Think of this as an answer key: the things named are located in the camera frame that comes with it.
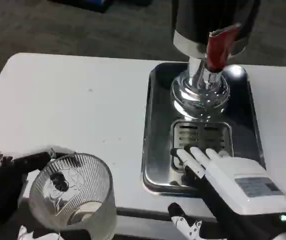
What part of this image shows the black and chrome drink dispenser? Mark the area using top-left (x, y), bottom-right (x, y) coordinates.
top-left (170, 0), bottom-right (261, 124)

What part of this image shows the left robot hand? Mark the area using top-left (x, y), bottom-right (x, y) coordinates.
top-left (0, 144), bottom-right (91, 240)

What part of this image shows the clear ribbed glass cup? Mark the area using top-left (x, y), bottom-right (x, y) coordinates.
top-left (28, 152), bottom-right (118, 238)

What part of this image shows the large steel tray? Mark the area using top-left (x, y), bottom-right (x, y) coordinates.
top-left (140, 61), bottom-right (267, 195)

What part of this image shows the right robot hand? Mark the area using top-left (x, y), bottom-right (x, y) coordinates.
top-left (167, 147), bottom-right (286, 240)

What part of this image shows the steel drip tray with grid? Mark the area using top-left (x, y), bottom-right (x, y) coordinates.
top-left (170, 119), bottom-right (234, 174)

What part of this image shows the red tap handle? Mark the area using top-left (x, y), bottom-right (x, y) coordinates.
top-left (206, 23), bottom-right (241, 72)

